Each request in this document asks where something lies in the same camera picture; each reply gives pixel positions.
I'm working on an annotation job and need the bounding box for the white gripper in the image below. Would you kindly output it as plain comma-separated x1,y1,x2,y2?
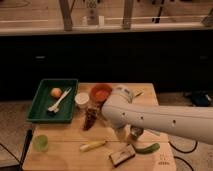
115,127,127,142

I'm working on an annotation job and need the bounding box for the yellow banana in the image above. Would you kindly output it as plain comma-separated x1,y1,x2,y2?
80,141,106,152

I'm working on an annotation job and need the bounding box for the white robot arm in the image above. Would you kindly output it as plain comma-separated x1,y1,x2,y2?
102,85,213,144

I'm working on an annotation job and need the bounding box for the metal cup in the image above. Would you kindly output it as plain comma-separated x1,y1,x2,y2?
129,126,144,141

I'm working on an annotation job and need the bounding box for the white small cup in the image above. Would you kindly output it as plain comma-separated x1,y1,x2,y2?
75,92,89,109

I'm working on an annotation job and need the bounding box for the green plastic cup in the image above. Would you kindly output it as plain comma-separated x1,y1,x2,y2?
33,135,48,152

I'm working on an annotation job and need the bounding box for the black rectangular box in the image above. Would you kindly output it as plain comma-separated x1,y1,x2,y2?
109,145,136,167

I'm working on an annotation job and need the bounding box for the light blue cloth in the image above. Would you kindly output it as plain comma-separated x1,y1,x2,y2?
146,129,160,136

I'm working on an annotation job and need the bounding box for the green cucumber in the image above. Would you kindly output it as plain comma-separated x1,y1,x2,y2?
134,143,160,154

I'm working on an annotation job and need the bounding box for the dark red grape bunch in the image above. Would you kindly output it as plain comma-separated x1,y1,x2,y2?
83,108,97,131

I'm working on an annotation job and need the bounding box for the orange bowl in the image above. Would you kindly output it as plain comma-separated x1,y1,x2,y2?
90,83,112,103

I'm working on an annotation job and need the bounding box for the white plastic fork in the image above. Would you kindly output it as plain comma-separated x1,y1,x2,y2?
47,88,71,113

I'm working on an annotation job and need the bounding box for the orange fruit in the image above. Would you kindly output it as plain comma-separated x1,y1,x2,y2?
50,88,62,99

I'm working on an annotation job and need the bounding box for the green plastic tray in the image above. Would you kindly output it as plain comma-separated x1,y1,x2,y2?
26,79,78,123

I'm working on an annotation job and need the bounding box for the black cable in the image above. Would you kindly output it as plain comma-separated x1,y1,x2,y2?
168,140,199,171

